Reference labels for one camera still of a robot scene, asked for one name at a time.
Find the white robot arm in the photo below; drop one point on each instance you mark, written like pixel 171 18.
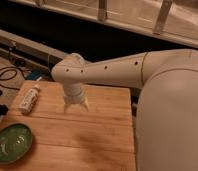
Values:
pixel 167 110

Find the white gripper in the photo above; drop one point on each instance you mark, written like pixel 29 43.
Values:
pixel 74 94

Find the green ceramic bowl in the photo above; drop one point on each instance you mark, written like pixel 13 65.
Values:
pixel 15 141

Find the blue object behind table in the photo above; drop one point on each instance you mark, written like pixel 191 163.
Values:
pixel 33 75

